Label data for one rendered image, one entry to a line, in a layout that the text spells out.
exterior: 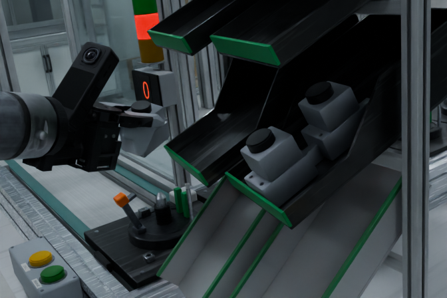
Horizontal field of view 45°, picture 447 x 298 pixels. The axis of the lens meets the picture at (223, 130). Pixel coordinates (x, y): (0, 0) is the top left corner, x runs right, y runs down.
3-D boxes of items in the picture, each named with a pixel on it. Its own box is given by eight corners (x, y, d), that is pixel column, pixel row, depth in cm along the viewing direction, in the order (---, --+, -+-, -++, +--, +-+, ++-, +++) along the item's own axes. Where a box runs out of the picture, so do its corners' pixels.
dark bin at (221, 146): (207, 188, 64) (176, 142, 61) (171, 159, 76) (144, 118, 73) (374, 56, 70) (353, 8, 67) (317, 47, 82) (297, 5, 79)
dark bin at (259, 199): (291, 231, 52) (257, 175, 49) (233, 187, 64) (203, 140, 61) (483, 67, 58) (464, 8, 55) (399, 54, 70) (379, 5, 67)
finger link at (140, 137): (155, 152, 81) (106, 151, 74) (163, 114, 80) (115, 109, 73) (169, 158, 79) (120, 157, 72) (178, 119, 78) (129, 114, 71)
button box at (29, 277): (46, 324, 89) (38, 293, 87) (14, 274, 106) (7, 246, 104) (86, 307, 93) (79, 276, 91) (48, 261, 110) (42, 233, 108)
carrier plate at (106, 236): (138, 293, 86) (136, 281, 86) (84, 241, 106) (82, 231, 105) (255, 240, 99) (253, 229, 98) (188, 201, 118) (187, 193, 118)
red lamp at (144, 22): (144, 40, 110) (140, 15, 108) (134, 38, 114) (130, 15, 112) (165, 36, 112) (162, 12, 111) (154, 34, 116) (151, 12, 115)
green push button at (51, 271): (46, 290, 90) (44, 280, 89) (39, 281, 93) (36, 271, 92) (69, 281, 92) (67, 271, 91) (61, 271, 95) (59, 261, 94)
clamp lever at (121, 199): (136, 231, 97) (116, 201, 93) (132, 228, 99) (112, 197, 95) (152, 219, 98) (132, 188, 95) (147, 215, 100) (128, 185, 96)
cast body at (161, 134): (144, 158, 79) (138, 118, 75) (122, 150, 81) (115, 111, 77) (177, 131, 85) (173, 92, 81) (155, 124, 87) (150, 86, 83)
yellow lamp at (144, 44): (148, 64, 111) (144, 40, 110) (137, 62, 115) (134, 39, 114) (168, 59, 114) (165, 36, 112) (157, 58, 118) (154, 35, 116)
